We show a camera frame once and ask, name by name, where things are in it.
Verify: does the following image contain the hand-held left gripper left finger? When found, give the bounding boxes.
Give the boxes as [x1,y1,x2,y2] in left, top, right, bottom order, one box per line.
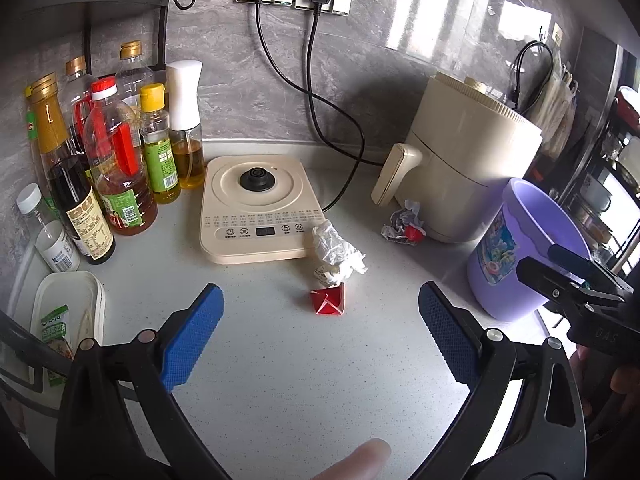
[55,283,233,480]

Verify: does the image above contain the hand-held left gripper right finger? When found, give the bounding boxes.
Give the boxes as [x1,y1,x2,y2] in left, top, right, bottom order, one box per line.
[410,280,588,480]

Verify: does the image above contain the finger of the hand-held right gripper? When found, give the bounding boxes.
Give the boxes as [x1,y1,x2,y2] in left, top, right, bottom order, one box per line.
[516,256,627,312]
[547,244,640,295]

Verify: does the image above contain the purple plastic bucket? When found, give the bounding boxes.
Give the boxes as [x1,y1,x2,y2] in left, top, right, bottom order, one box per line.
[467,177,594,322]

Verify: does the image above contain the silver red wrapper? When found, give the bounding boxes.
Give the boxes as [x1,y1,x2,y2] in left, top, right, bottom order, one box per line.
[381,199,427,246]

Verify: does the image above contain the red wrapper piece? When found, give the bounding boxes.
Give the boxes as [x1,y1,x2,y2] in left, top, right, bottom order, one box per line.
[309,284,346,317]

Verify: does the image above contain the white plastic wrap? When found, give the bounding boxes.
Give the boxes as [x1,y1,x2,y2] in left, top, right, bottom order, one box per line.
[312,225,369,288]

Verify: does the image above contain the person's right hand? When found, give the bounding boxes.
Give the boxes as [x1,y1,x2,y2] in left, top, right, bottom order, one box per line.
[570,345,640,427]

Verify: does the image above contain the person's left hand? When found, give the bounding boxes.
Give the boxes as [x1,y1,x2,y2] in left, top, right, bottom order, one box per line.
[310,438,392,480]

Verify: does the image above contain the white cup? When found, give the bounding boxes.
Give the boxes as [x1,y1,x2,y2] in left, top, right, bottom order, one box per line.
[581,176,614,212]

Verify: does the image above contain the white plastic tray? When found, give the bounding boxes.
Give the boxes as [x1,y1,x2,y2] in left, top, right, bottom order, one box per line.
[29,270,107,387]

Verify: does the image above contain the green sachet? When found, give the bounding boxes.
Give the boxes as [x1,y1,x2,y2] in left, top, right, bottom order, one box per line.
[46,344,77,387]
[40,305,72,347]

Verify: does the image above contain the cream induction cooker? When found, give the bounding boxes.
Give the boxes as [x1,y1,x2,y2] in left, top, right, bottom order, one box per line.
[199,155,327,265]

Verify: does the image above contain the black kitchen shelf rack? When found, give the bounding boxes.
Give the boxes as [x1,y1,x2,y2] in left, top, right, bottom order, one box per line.
[550,80,640,281]

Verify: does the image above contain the cream air fryer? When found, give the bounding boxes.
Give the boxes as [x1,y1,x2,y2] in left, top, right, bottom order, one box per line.
[370,70,544,245]

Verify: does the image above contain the small white cap bottle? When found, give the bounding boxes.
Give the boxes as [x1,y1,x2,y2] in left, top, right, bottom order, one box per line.
[15,182,81,274]

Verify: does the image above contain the red cap oil bottle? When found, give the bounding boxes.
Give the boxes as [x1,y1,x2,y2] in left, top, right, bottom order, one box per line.
[83,76,159,236]

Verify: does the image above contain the hanging plastic bags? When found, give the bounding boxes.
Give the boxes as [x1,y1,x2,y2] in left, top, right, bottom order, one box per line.
[524,50,579,159]

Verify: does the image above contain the red bowl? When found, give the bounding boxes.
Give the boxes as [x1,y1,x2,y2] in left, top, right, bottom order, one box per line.
[616,86,640,127]

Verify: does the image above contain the yellow cap green label bottle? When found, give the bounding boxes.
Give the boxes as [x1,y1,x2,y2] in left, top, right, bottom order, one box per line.
[138,83,182,205]

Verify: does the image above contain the dark soy sauce bottle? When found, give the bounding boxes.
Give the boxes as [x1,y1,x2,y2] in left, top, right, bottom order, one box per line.
[28,72,117,266]

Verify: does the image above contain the white oil sprayer bottle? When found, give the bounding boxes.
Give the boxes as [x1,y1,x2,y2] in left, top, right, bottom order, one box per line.
[165,59,207,190]

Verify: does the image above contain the yellow cap sauce bottle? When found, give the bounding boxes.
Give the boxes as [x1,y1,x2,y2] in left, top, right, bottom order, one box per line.
[23,85,56,211]

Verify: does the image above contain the gold cap clear bottle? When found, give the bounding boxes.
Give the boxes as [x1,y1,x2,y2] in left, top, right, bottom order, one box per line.
[114,40,157,112]

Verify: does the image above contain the hanging black cable loop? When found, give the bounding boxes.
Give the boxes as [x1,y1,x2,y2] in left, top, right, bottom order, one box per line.
[509,40,554,107]

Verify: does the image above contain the red handle clear bottle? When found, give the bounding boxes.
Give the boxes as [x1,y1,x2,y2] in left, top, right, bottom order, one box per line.
[58,55,102,161]

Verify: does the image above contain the black power cable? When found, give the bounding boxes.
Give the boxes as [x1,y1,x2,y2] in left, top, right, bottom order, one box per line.
[306,10,366,212]
[255,1,388,166]

